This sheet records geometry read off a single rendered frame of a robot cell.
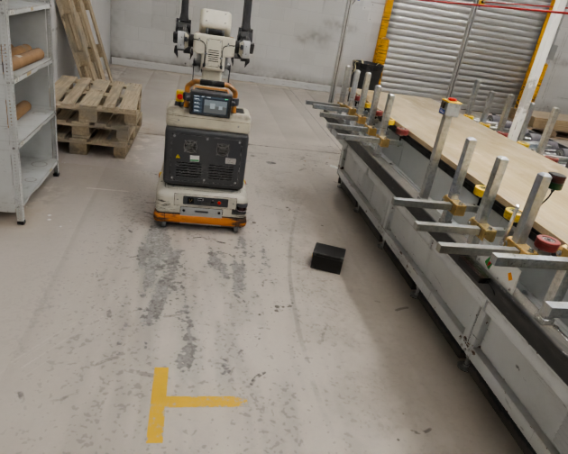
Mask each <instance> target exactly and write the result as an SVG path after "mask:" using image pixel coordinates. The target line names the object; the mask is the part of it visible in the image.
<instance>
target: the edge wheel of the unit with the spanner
mask: <svg viewBox="0 0 568 454"><path fill-rule="evenodd" d="M534 245H535V246H536V247H537V248H538V249H540V250H541V251H543V252H550V253H556V251H557V250H558V248H559V247H560V245H561V242H560V241H559V240H557V239H555V238H553V237H551V236H547V235H543V234H540V235H537V236H536V240H535V242H534Z"/></svg>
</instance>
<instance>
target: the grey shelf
mask: <svg viewBox="0 0 568 454"><path fill-rule="evenodd" d="M48 8H49V9H48ZM45 9H46V20H45ZM49 17H50V18H49ZM46 23H47V38H46ZM49 27H50V28H49ZM47 42H48V55H47ZM11 44H13V46H14V47H16V46H19V45H23V44H28V45H30V46H31V47H32V49H35V48H40V49H42V50H43V52H44V58H43V59H40V60H38V61H36V62H33V63H32V64H30V65H27V66H25V67H23V68H19V69H17V70H15V71H13V62H12V52H11ZM1 45H2V54H1ZM5 52H6V53H5ZM2 55H3V65H4V74H3V65H2ZM5 60H6V61H5ZM6 64H7V65H6ZM48 65H49V72H48ZM6 71H8V72H6ZM49 77H50V89H49ZM51 82H52V83H51ZM5 100H6V104H5ZM9 100H10V101H9ZM23 100H25V101H28V102H29V103H30V104H31V106H32V108H31V110H30V111H28V112H27V113H26V114H25V115H24V116H22V117H21V118H20V119H19V120H18V121H17V117H16V105H17V104H19V103H20V102H22V101H23ZM6 106H7V114H6ZM10 107H11V108H10ZM10 111H11V112H10ZM10 114H11V115H10ZM7 115H8V124H7ZM53 117H54V118H53ZM11 118H12V119H11ZM50 119H51V124H50ZM53 120H54V121H53ZM11 124H12V125H11ZM8 125H9V128H8ZM54 128H55V129H54ZM51 129H52V141H51ZM54 135H55V136H54ZM54 138H55V139H54ZM52 147H53V158H52ZM55 148H56V149H55ZM55 150H56V151H55ZM55 153H56V154H55ZM56 165H57V166H56ZM53 169H54V173H53V176H54V177H58V176H59V175H60V173H59V156H58V136H57V117H56V98H55V78H54V59H53V39H52V20H51V1H50V0H45V3H44V0H2V1H0V212H7V213H15V209H16V216H17V224H21V225H24V224H25V223H26V221H25V217H24V206H25V204H26V203H27V202H28V200H29V197H30V196H31V194H32V193H33V192H34V191H35V190H36V189H38V188H39V186H40V185H41V184H42V182H43V181H44V180H45V179H46V177H47V176H48V175H49V174H50V172H51V171H52V170H53ZM19 210H20V211H19ZM19 215H20V216H19ZM19 218H20V219H19Z"/></svg>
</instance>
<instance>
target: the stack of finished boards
mask: <svg viewBox="0 0 568 454"><path fill-rule="evenodd" d="M516 112H517V108H513V107H511V109H510V112H509V115H508V117H509V118H512V119H514V117H515V114H516ZM549 116H550V113H548V112H541V111H533V113H532V116H531V118H530V121H529V124H528V126H531V127H533V128H541V129H544V128H545V126H546V123H547V121H548V118H549ZM553 130H557V131H564V132H568V114H561V113H559V115H558V117H557V120H556V122H555V125H554V128H553Z"/></svg>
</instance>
